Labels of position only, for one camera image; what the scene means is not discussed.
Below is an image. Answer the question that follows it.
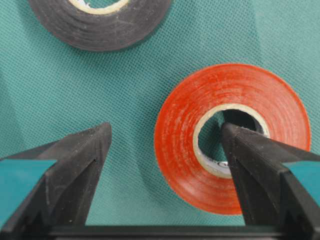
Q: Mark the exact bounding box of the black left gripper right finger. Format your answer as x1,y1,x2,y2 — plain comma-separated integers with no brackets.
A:
221,123,320,240

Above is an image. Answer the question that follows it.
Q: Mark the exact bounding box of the green table cloth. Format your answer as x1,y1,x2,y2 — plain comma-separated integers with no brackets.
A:
0,0,320,226

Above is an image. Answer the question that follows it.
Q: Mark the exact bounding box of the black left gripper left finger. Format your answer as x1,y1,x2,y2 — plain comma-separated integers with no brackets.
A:
0,122,112,240

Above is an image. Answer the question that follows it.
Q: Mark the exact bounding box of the black tape roll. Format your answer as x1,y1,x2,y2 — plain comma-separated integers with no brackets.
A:
28,0,172,52

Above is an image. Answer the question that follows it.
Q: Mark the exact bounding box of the red tape roll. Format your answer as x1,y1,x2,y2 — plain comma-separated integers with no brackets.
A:
154,63,312,216

